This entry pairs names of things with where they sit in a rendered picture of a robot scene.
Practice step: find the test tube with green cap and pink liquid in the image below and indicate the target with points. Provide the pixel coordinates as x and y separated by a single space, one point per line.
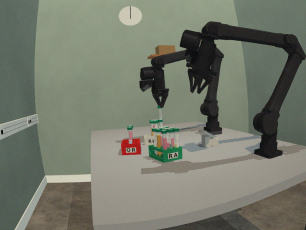
164 138

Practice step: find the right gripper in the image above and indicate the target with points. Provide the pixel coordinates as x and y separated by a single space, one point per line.
156 93

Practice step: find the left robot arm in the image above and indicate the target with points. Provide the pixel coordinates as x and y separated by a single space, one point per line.
267 124

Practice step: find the red block with round holes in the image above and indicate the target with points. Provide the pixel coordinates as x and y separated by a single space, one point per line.
131 149

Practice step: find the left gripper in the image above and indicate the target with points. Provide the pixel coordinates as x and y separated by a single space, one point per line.
199 72

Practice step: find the green tube rack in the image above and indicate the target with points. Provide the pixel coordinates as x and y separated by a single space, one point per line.
169 154

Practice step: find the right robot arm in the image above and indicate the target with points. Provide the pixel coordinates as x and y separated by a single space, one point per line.
210 105

